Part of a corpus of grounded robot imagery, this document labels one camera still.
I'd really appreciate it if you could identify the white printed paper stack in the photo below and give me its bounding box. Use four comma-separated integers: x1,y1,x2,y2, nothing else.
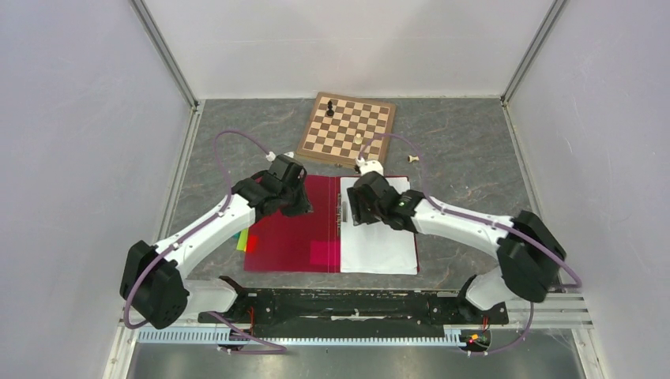
340,177,418,276

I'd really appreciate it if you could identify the red file folder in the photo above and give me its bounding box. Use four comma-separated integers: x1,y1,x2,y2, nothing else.
243,175,343,273

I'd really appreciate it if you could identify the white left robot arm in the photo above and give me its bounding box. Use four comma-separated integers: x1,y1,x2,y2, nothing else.
119,154,312,329

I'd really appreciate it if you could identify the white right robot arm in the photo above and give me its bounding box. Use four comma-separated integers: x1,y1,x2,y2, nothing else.
344,171,566,322

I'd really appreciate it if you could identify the lime green long block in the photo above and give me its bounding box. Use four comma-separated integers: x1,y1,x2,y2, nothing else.
236,229,249,252

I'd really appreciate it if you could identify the wooden chessboard box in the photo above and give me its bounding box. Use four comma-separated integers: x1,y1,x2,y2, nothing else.
295,92,397,168

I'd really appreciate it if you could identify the black chess pawn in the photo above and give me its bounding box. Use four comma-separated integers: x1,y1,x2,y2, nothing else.
326,100,334,118

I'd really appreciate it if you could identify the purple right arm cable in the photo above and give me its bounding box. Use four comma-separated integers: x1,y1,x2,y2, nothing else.
357,133,583,357

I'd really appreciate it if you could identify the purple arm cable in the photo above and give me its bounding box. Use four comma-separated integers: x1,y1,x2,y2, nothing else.
357,133,583,357
123,129,289,355

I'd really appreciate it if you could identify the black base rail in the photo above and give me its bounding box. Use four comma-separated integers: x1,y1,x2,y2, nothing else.
223,288,509,338

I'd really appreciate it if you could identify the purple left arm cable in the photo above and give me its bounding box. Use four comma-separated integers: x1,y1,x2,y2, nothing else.
123,129,289,355

